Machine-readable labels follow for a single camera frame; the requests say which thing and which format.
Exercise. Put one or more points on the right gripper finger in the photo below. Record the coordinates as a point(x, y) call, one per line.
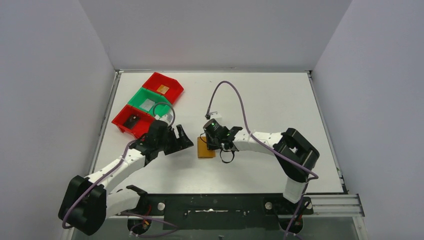
point(203, 139)
point(211, 146)

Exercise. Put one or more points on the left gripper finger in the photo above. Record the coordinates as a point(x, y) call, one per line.
point(174, 147)
point(182, 136)

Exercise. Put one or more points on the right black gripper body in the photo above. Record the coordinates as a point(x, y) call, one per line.
point(213, 138)

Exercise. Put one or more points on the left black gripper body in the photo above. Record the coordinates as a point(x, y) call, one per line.
point(174, 141)

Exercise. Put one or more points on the yellow leather card holder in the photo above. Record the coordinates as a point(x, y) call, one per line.
point(203, 152)

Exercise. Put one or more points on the green plastic bin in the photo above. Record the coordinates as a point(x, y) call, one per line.
point(142, 94)

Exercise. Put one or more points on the red bin with black card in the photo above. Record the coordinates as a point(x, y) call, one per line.
point(142, 126)

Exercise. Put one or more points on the red bin with gold card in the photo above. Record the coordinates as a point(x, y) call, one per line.
point(156, 79)

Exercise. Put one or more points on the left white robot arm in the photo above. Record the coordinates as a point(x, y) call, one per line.
point(99, 184)

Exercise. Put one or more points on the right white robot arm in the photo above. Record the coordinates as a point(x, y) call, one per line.
point(294, 153)

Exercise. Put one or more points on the black card in bin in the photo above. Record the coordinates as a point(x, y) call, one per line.
point(131, 121)

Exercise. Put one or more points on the silver card in bin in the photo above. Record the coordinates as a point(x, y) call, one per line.
point(147, 105)

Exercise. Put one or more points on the gold card in bin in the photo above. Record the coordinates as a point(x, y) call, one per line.
point(162, 89)

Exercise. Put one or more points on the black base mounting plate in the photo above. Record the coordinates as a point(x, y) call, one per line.
point(269, 211)

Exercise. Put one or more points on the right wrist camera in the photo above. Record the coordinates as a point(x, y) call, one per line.
point(214, 115)

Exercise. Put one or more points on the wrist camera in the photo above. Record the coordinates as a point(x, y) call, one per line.
point(214, 115)
point(167, 118)

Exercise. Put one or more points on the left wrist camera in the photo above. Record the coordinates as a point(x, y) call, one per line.
point(167, 118)

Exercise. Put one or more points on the aluminium frame rail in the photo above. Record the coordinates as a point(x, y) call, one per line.
point(326, 204)

